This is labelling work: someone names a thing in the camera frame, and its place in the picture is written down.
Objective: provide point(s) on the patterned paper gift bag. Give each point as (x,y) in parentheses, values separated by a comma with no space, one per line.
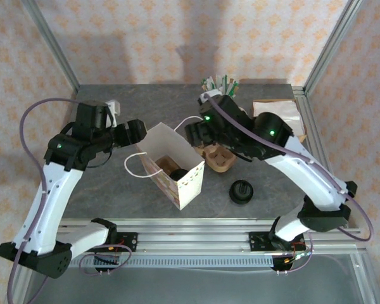
(164,139)

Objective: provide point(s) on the brown cardboard cup carrier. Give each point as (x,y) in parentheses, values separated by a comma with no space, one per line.
(220,160)
(164,162)

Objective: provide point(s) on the black plastic cup lid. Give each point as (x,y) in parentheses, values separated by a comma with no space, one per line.
(240,191)
(179,174)

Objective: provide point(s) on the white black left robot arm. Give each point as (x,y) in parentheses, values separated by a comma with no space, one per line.
(50,196)

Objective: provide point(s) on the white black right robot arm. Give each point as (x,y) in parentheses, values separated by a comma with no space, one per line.
(304,171)

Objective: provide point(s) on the white green sugar stick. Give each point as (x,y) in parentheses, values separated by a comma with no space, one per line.
(206,85)
(213,83)
(223,82)
(232,87)

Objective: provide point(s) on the white paper napkins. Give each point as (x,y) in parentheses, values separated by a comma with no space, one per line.
(285,109)

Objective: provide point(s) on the brown cardboard napkin box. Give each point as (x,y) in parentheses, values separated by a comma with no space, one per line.
(303,134)

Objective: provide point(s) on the aluminium side rail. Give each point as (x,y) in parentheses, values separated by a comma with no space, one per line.
(312,126)

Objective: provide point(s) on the long aluminium base rail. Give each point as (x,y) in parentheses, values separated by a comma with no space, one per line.
(193,237)

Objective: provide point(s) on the aluminium frame post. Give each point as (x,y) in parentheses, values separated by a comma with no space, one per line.
(54,47)
(332,47)

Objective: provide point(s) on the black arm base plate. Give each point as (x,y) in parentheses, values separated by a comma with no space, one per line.
(128,242)
(258,242)

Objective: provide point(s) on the aluminium frame leg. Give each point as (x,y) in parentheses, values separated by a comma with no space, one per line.
(364,278)

